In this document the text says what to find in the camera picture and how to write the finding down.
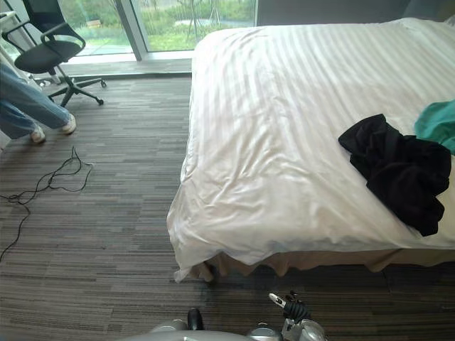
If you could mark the white striped duvet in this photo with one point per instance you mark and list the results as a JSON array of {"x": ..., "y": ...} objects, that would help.
[{"x": 266, "y": 142}]

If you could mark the silver robot torso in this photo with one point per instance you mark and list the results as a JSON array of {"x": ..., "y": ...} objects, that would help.
[{"x": 185, "y": 334}]

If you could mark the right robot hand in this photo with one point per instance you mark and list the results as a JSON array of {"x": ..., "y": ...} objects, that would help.
[{"x": 276, "y": 300}]

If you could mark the black office swivel chair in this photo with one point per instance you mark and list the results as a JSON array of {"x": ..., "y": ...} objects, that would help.
[{"x": 46, "y": 57}]

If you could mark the beige bed skirt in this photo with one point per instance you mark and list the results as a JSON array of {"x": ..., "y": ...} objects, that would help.
[{"x": 320, "y": 261}]

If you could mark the black crumpled cloth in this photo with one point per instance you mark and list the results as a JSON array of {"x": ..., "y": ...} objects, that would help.
[{"x": 401, "y": 170}]

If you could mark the person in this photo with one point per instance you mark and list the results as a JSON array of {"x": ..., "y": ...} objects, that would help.
[{"x": 25, "y": 103}]

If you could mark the dark robot foot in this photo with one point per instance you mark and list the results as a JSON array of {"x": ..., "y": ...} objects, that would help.
[{"x": 195, "y": 319}]

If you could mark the dark window frame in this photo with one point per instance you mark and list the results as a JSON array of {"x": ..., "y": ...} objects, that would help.
[{"x": 133, "y": 28}]

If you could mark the teal green cloth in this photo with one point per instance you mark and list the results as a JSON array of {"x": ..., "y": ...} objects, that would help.
[{"x": 439, "y": 120}]

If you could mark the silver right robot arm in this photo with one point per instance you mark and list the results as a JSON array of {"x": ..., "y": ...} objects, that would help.
[{"x": 305, "y": 330}]

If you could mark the grey upholstered headboard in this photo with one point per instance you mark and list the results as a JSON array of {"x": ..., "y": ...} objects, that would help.
[{"x": 337, "y": 10}]

